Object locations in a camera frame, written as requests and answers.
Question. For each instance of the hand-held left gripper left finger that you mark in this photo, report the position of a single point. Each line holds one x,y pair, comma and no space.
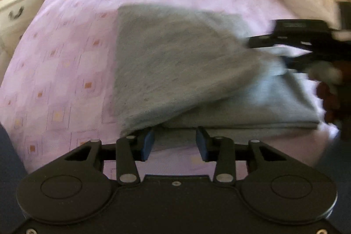
147,145

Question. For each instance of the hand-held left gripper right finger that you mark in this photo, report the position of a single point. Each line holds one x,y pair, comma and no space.
203,146

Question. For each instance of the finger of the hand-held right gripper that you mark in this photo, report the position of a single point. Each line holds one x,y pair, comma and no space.
299,62
262,42

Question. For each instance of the grey pants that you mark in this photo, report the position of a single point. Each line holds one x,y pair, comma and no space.
178,64

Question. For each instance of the person's right hand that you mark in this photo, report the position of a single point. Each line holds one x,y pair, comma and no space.
329,102

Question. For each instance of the pink patterned bed sheet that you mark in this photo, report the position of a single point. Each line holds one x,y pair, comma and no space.
68,64

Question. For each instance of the person's left leg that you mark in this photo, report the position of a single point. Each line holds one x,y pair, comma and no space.
9,157

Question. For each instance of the cream nightstand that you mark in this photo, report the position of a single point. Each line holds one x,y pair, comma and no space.
22,3

